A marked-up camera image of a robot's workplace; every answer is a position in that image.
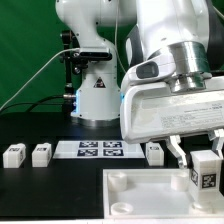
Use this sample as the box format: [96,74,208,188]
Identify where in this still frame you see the white square table top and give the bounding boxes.
[103,169,224,222]

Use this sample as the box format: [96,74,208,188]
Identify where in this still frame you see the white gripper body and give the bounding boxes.
[120,77,224,143]

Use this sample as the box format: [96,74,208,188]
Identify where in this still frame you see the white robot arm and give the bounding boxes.
[56,0,224,153]

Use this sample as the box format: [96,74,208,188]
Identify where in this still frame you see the white fiducial marker sheet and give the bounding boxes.
[53,140,144,159]

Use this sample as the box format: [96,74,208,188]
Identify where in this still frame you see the black camera on stand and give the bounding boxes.
[60,30,112,115]

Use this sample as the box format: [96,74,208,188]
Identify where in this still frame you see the grey camera cable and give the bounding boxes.
[0,48,81,113]

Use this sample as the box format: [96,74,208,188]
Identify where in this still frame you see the black cables on table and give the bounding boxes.
[0,94,73,116]

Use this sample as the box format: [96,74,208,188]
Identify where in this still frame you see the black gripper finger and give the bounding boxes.
[166,135,187,169]
[208,129,224,159]

